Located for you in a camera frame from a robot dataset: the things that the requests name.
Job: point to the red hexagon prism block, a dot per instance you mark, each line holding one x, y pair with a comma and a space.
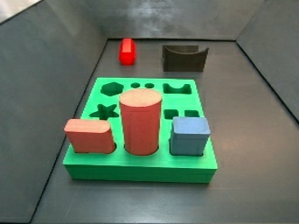
127, 52

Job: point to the green shape sorter board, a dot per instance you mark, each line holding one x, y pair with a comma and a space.
159, 167

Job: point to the tall red cylinder block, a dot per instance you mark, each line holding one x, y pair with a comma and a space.
141, 111

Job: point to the blue square block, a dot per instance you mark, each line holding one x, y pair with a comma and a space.
190, 136

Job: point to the red rounded rectangular block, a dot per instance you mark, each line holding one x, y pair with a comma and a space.
90, 136

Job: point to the black curved cradle holder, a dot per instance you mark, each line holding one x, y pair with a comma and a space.
183, 58

